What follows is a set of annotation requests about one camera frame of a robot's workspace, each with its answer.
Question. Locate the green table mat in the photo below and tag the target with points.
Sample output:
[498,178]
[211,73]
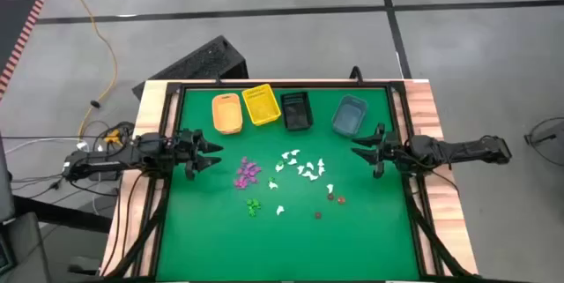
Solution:
[308,243]

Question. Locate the grey round stand base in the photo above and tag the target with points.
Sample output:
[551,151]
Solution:
[546,142]

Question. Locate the yellow power plug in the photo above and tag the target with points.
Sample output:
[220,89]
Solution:
[113,136]

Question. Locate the black plastic basket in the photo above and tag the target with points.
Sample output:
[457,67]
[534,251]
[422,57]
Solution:
[296,113]

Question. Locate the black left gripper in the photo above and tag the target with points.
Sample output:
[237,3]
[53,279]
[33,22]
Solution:
[187,155]

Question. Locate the blue-grey plastic basket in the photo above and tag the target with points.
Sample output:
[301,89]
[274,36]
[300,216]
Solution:
[348,116]

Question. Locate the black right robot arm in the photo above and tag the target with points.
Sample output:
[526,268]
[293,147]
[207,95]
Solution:
[462,150]

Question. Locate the black mat with striped edge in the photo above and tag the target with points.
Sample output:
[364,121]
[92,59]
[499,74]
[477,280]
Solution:
[13,27]

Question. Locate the black perforated equipment case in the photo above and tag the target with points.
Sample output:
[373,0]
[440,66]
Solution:
[198,64]

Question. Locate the black curved frame bracket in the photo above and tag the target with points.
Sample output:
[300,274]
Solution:
[356,68]

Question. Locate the black steel floor beam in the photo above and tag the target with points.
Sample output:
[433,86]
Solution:
[66,214]

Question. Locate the orange plastic basket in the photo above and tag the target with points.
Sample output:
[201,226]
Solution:
[227,115]

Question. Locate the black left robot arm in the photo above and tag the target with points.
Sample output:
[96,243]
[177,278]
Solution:
[110,157]

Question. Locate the yellow plastic basket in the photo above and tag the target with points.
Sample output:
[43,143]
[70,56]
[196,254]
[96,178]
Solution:
[261,106]

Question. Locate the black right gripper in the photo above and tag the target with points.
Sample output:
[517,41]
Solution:
[388,151]

